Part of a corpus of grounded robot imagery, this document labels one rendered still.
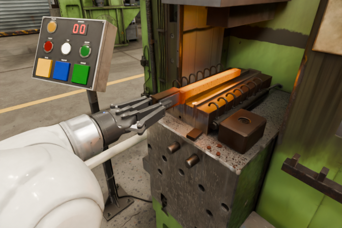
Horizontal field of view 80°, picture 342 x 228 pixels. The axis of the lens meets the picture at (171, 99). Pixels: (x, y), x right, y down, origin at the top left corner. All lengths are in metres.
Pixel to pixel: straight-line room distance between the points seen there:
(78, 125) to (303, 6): 0.83
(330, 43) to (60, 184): 0.53
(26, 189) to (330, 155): 0.63
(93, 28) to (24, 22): 7.54
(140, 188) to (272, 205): 1.05
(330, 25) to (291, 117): 0.24
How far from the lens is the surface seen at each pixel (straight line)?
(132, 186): 1.70
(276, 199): 0.84
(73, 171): 0.25
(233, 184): 0.59
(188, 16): 0.82
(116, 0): 5.53
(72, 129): 0.42
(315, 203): 0.78
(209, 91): 0.73
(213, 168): 0.60
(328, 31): 0.55
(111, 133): 0.44
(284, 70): 0.99
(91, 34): 0.91
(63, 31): 1.01
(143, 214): 1.56
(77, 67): 0.90
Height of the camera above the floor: 1.31
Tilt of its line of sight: 28 degrees down
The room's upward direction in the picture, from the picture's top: straight up
